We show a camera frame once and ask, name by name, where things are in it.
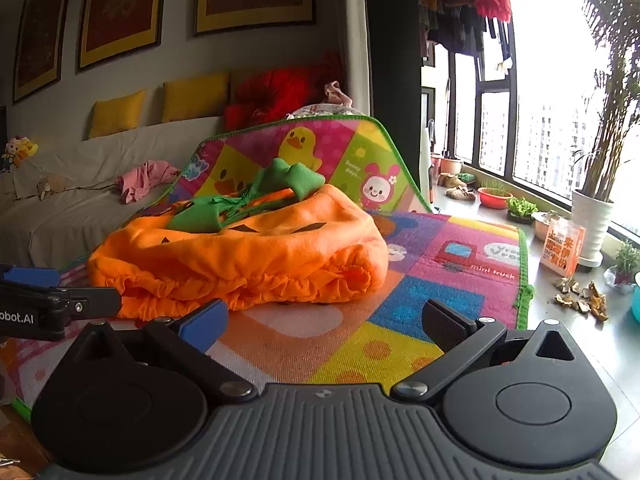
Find pink garment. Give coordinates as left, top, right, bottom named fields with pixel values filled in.
left=116, top=159, right=182, bottom=205

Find small potted plant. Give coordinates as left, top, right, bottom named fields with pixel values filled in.
left=604, top=239, right=640, bottom=292

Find dark hanging clothes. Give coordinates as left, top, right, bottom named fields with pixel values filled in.
left=417, top=0, right=512, bottom=58

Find orange pumpkin costume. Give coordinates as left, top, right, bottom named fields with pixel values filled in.
left=88, top=158, right=390, bottom=321

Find colourful cartoon play mat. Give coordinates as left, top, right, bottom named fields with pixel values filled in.
left=0, top=114, right=537, bottom=411

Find dried orange peels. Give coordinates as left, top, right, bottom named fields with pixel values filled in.
left=552, top=277, right=611, bottom=322

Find red basin with grass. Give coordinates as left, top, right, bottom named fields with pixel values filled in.
left=477, top=186, right=514, bottom=210

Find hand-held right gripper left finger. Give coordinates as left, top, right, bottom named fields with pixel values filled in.
left=70, top=299, right=257, bottom=404

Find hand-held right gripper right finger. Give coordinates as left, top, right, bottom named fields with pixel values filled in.
left=390, top=300, right=582, bottom=404

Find green leafy plant tray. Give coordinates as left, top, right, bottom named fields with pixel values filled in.
left=506, top=196, right=539, bottom=224

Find orange paper bag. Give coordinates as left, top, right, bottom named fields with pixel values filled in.
left=541, top=216, right=587, bottom=279

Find beige plush toy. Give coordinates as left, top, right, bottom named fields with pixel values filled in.
left=36, top=175, right=72, bottom=202

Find yellow cushion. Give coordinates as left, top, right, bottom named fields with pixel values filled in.
left=89, top=90, right=147, bottom=140
left=162, top=72, right=232, bottom=124

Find pair of beige shoes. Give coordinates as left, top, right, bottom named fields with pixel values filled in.
left=436, top=172, right=477, bottom=202

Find yellow plush toy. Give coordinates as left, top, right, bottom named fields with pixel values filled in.
left=1, top=135, right=39, bottom=172

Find potted palm in white pot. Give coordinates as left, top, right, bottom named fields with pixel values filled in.
left=570, top=0, right=640, bottom=272

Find grey covered sofa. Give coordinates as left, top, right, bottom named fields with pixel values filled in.
left=0, top=72, right=351, bottom=271

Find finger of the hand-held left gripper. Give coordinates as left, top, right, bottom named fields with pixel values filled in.
left=0, top=282, right=123, bottom=322
left=0, top=265, right=61, bottom=289

